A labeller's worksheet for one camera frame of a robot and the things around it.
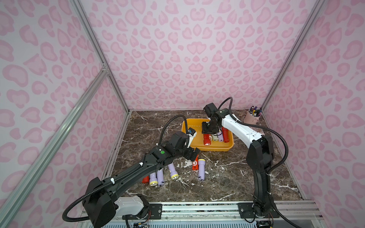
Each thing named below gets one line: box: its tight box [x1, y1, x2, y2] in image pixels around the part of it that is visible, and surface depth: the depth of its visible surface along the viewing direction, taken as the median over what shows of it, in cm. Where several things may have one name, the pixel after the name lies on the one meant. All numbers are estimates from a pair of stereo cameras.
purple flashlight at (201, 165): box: [198, 158, 206, 181], surface depth 88 cm
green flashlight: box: [211, 133, 219, 142], surface depth 101 cm
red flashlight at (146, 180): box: [141, 175, 150, 184], surface depth 84 cm
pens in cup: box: [248, 105, 263, 117], surface depth 103 cm
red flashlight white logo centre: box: [192, 154, 200, 171], surface depth 89 cm
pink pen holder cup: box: [243, 108, 262, 125], surface depth 106 cm
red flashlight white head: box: [203, 133, 212, 146], surface depth 89 cm
